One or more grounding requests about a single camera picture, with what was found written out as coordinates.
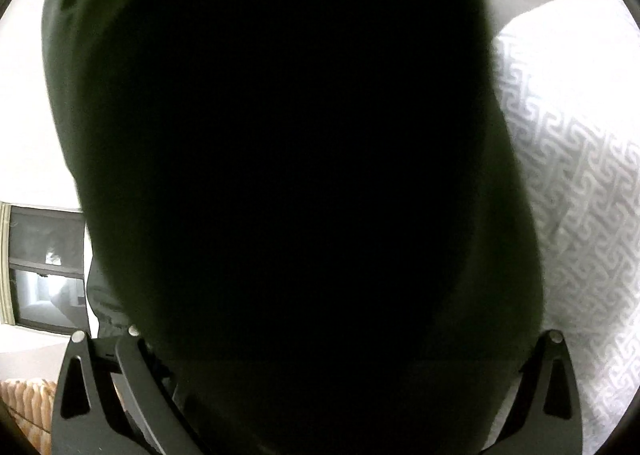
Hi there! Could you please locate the dark window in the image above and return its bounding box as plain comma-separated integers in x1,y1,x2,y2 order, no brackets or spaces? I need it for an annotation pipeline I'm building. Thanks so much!
0,202,95,337

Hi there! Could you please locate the orange ribbed object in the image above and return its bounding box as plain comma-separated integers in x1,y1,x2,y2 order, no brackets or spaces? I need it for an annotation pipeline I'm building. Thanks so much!
0,377,59,436

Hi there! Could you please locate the black puffer jacket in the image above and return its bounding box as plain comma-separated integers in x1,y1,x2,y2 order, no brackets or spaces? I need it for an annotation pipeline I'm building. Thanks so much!
42,0,546,455

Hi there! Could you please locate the white patterned cloth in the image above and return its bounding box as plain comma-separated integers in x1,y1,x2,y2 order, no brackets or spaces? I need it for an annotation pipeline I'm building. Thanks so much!
492,0,640,455

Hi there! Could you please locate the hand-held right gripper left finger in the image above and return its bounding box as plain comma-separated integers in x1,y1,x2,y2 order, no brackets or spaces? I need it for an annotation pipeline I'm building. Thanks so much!
50,324,201,455

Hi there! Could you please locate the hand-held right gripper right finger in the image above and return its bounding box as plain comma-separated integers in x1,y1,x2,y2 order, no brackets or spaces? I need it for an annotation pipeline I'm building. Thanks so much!
480,329,586,455

